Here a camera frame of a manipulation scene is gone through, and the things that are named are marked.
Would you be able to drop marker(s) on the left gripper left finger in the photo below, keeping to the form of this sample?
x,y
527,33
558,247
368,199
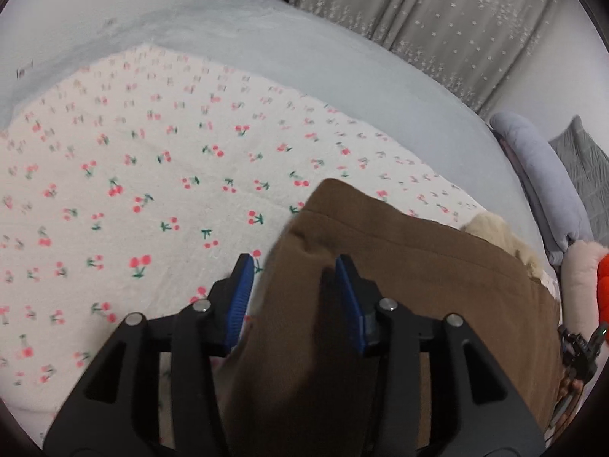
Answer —
x,y
150,389

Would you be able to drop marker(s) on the red pumpkin plush cushion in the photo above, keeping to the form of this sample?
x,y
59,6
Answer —
x,y
602,287

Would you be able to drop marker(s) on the pink pillow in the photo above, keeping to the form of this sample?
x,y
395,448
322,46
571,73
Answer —
x,y
579,278

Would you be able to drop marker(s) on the grey dotted curtain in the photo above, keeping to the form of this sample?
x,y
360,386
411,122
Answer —
x,y
473,48

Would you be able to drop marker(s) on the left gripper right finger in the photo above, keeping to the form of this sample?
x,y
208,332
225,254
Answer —
x,y
439,391

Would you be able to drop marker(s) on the brown coat with fur collar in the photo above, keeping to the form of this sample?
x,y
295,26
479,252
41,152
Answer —
x,y
299,387

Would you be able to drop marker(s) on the grey quilted headboard cover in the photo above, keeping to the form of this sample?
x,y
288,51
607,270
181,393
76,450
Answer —
x,y
587,167

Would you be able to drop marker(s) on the cherry print bed cover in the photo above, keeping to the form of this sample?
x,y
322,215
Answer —
x,y
50,337

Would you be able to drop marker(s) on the person's right hand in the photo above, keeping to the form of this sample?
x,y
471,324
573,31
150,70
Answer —
x,y
568,395

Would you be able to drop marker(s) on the light blue bed sheet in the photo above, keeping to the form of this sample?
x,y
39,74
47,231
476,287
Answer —
x,y
309,71

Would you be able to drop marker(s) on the folded lavender blanket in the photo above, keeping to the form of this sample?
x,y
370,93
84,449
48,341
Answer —
x,y
556,206

